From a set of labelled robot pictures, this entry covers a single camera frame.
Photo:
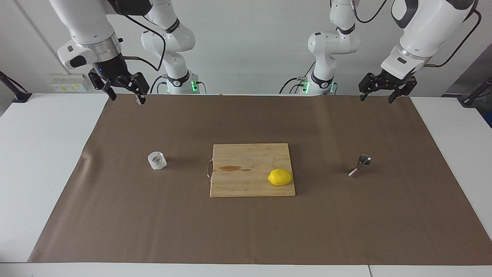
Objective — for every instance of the wooden cutting board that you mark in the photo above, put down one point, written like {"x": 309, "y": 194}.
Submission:
{"x": 250, "y": 184}

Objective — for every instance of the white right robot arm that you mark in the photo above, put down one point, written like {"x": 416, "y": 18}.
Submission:
{"x": 88, "y": 23}

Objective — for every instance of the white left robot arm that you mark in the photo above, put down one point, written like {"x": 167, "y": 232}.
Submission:
{"x": 434, "y": 23}

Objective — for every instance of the white wall socket box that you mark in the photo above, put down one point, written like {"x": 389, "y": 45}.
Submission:
{"x": 69, "y": 82}

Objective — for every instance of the black clamp stand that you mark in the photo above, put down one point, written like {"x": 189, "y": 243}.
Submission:
{"x": 471, "y": 100}
{"x": 17, "y": 96}

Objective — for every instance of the yellow lemon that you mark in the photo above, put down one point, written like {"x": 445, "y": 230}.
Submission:
{"x": 280, "y": 177}

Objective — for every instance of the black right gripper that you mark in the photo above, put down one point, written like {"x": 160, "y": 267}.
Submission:
{"x": 111, "y": 69}

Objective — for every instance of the steel cocktail jigger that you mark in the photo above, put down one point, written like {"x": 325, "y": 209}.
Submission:
{"x": 363, "y": 161}

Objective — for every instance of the brown paper table mat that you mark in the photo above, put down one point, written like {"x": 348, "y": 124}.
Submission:
{"x": 153, "y": 223}

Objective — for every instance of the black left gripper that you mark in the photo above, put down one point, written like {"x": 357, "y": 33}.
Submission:
{"x": 394, "y": 80}

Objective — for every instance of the small clear glass cup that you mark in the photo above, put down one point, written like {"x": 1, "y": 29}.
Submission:
{"x": 157, "y": 161}

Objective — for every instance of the dark grey panel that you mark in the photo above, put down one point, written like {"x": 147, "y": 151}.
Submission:
{"x": 472, "y": 73}

